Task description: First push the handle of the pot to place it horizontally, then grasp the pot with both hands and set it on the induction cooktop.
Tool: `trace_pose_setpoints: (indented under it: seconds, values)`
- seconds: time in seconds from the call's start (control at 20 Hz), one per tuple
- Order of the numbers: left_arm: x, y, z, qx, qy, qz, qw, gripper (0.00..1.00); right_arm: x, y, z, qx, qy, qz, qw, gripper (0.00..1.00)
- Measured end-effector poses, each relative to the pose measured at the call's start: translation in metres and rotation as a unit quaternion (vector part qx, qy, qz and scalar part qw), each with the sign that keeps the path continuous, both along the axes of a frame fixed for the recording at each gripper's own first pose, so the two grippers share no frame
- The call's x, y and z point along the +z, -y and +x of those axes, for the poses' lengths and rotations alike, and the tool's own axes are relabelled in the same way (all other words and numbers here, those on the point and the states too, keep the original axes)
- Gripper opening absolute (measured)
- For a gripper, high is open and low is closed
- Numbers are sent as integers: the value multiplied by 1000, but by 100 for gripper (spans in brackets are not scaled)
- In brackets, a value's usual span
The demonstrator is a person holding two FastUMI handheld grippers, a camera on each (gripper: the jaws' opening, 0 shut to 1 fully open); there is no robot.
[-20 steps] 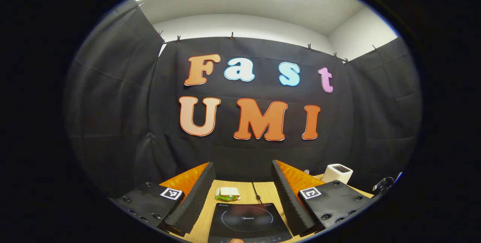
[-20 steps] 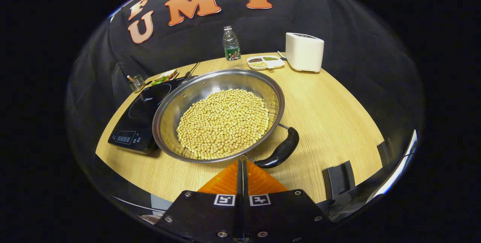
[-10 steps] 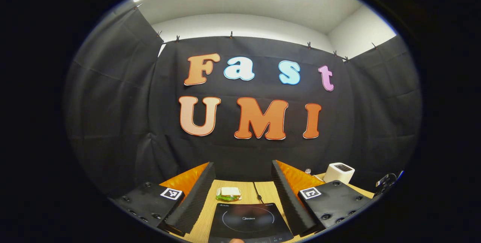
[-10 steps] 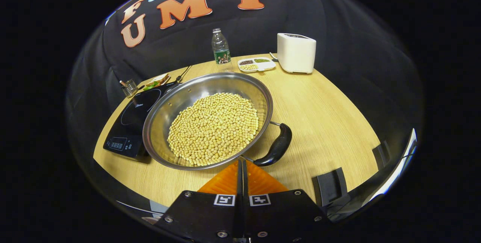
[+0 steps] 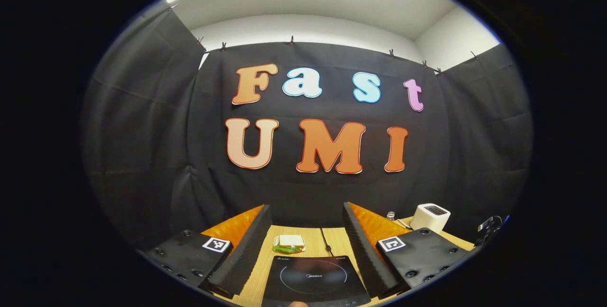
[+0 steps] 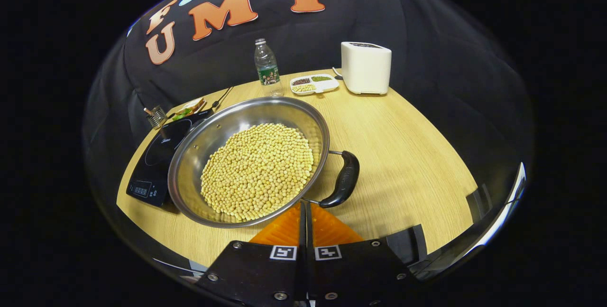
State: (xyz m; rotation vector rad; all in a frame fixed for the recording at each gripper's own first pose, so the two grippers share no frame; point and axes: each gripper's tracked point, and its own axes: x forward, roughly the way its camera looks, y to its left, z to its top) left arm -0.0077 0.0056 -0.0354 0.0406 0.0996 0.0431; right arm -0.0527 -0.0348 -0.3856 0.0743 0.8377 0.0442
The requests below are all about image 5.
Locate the black induction cooktop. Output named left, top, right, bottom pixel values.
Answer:
left=262, top=255, right=371, bottom=307

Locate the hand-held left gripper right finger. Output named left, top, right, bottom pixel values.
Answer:
left=342, top=202, right=475, bottom=298

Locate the white toaster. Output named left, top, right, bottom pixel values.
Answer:
left=410, top=203, right=451, bottom=234

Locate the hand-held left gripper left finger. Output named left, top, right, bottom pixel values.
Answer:
left=142, top=204, right=273, bottom=299

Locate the black power cable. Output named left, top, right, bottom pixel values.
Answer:
left=320, top=228, right=334, bottom=256

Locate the sandwich with lettuce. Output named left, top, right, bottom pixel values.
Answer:
left=273, top=234, right=306, bottom=254

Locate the black backdrop cloth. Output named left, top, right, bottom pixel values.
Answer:
left=81, top=6, right=534, bottom=255

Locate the row of black cloth clips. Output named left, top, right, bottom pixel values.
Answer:
left=167, top=3, right=478, bottom=75

